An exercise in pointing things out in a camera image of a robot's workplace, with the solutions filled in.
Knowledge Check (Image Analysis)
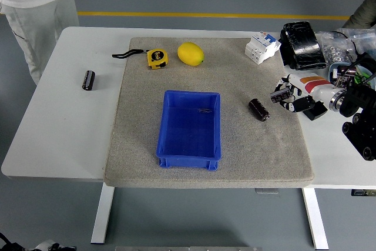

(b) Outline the small black block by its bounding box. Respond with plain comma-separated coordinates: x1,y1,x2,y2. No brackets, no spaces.
304,101,328,121

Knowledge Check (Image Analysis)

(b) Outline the table control panel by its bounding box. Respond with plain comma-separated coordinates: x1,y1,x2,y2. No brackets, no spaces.
351,188,376,197

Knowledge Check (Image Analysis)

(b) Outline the white table leg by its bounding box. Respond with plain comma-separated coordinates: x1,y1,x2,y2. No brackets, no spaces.
302,188,329,250
90,188,115,245

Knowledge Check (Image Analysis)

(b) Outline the white circuit breaker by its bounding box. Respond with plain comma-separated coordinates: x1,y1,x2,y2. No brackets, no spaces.
244,31,282,65

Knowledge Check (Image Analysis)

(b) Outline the yellow tape measure with strap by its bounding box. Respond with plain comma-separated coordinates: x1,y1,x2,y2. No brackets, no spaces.
112,48,170,71

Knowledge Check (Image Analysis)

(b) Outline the dark battery with white print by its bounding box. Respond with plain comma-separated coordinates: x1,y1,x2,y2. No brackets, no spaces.
270,87,294,105

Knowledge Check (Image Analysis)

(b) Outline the clear bag of metal washers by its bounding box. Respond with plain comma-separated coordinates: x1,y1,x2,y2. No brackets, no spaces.
318,28,376,66

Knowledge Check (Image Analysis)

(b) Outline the blue plastic box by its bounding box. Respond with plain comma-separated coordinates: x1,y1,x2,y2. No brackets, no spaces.
155,89,221,172

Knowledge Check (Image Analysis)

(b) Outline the black power adapter with cord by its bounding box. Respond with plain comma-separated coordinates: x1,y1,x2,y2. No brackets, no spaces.
328,30,376,63

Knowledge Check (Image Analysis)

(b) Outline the light blue bowl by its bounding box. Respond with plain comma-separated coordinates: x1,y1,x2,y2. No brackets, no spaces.
328,62,376,90

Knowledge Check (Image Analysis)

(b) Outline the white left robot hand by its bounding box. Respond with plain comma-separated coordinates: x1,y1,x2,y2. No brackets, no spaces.
33,239,77,251

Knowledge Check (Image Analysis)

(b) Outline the yellow lemon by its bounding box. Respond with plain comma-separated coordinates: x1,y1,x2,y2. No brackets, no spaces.
177,42,205,66

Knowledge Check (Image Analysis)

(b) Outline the black wrapped power brick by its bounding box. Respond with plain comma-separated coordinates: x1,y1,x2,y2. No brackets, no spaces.
278,21,328,71

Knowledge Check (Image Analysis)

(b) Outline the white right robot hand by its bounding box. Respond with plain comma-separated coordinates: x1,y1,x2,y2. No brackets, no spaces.
274,72,338,114

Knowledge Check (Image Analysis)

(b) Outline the grey-brown felt mat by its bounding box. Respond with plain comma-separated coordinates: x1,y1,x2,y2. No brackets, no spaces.
104,37,315,189

